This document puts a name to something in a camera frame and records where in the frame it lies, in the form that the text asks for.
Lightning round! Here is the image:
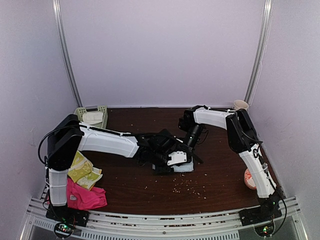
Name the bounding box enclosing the light blue towel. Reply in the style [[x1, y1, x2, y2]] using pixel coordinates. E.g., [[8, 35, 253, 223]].
[[171, 161, 194, 173]]

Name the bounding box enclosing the cream white towel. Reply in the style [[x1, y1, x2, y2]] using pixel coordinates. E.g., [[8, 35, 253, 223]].
[[82, 111, 104, 125]]

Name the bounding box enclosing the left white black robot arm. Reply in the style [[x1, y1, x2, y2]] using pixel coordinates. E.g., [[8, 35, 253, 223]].
[[37, 114, 176, 222]]

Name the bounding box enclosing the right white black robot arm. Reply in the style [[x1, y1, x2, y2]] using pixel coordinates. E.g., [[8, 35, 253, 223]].
[[178, 105, 282, 221]]

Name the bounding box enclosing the cream patterned mug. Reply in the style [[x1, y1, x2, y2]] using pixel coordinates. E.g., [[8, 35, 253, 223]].
[[233, 99, 249, 111]]

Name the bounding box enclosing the yellow patterned towel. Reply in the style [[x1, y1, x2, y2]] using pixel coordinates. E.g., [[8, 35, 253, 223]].
[[67, 151, 103, 191]]

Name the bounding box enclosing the red white patterned bowl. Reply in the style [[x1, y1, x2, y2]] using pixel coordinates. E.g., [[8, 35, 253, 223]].
[[244, 168, 257, 190]]

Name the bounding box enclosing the green plastic basket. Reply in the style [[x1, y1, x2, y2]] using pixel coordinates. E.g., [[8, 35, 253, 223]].
[[74, 105, 108, 129]]

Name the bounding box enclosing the pink towel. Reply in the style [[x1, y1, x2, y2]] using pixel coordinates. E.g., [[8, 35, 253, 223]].
[[66, 178, 108, 211]]

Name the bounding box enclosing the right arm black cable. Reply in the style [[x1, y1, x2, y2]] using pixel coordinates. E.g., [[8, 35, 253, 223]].
[[249, 139, 288, 226]]

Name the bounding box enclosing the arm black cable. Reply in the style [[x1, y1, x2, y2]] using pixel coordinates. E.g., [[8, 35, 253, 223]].
[[249, 139, 288, 226], [37, 124, 83, 166]]

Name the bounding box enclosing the aluminium front rail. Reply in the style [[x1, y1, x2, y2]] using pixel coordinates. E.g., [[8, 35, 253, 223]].
[[18, 196, 310, 240]]

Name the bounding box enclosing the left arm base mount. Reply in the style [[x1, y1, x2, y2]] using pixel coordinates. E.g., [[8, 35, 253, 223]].
[[45, 205, 90, 227]]

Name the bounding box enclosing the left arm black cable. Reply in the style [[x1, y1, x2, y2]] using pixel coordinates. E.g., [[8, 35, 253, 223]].
[[37, 124, 83, 166]]

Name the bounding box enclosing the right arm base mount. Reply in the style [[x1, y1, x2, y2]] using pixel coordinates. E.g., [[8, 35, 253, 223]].
[[238, 205, 282, 226]]

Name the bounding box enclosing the right aluminium frame post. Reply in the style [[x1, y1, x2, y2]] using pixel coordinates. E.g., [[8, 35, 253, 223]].
[[244, 0, 274, 105]]

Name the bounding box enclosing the aluminium frame post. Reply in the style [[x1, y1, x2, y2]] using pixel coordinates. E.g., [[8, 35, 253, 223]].
[[52, 0, 83, 108], [244, 0, 274, 105]]

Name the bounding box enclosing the left aluminium frame post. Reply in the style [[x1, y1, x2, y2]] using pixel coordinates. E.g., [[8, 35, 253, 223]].
[[52, 0, 83, 108]]

